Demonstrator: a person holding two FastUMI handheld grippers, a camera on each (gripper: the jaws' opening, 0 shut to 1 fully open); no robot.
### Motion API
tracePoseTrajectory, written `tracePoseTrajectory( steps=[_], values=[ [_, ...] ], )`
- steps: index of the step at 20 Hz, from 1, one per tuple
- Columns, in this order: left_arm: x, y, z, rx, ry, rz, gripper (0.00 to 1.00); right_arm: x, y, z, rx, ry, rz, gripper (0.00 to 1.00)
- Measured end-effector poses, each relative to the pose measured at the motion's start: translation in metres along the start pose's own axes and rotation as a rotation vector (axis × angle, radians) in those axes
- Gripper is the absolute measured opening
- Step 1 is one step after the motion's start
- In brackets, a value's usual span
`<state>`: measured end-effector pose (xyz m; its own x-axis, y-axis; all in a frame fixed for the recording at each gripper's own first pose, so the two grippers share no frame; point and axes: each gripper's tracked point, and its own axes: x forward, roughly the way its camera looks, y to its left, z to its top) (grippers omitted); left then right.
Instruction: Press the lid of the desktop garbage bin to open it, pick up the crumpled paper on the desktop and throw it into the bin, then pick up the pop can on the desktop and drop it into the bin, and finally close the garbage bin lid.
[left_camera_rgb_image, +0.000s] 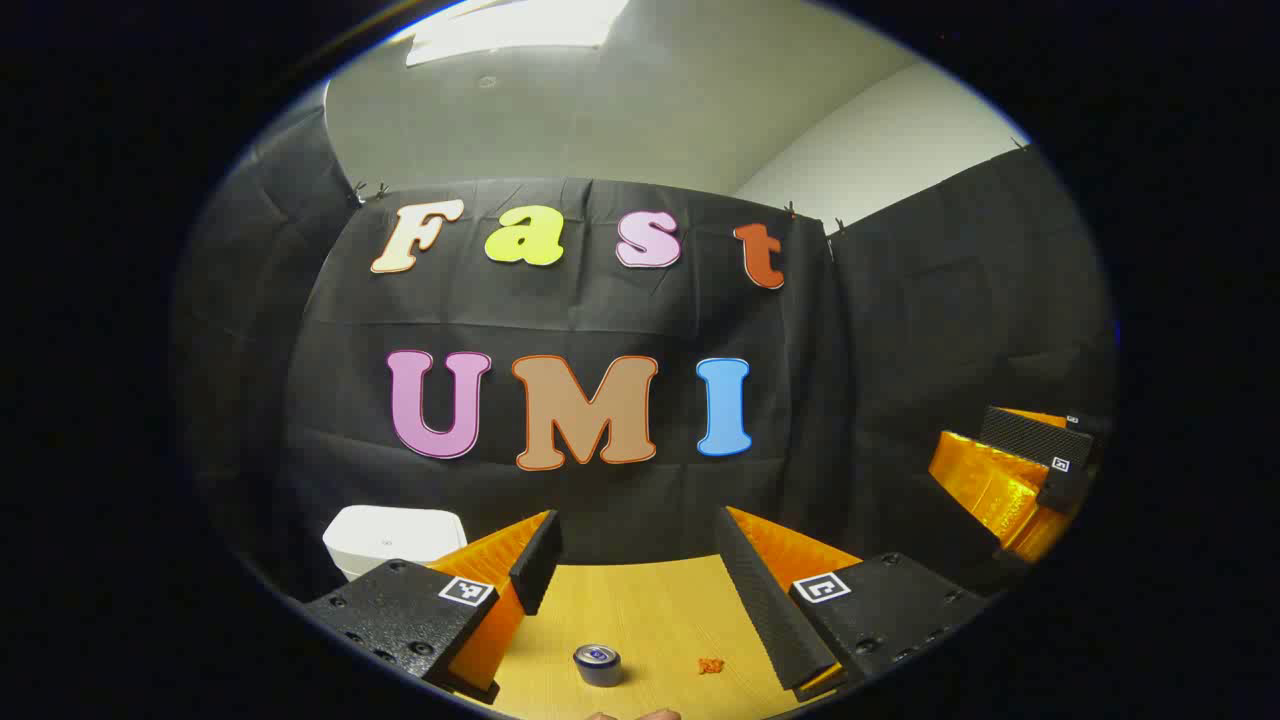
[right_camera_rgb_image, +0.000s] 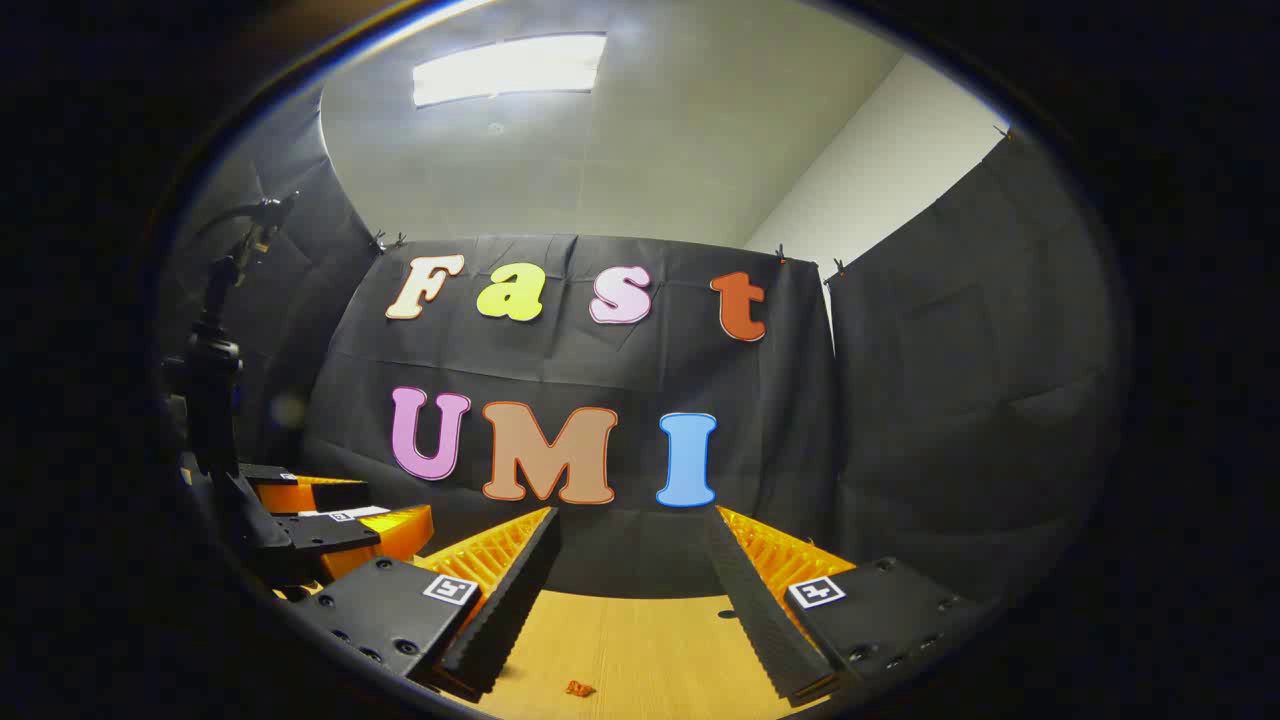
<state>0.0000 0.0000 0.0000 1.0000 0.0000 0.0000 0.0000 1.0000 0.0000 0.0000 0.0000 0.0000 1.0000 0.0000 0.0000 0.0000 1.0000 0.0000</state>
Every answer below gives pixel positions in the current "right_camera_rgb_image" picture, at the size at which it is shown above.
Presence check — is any black backdrop cloth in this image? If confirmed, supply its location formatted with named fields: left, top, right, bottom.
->
left=160, top=85, right=1126, bottom=606

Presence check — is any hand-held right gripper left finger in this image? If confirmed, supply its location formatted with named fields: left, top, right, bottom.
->
left=285, top=505, right=563, bottom=703

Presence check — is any ceiling light panel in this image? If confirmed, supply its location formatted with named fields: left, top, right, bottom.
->
left=412, top=32, right=609, bottom=109

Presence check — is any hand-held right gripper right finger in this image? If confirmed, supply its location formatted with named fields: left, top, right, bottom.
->
left=702, top=505, right=1001, bottom=709

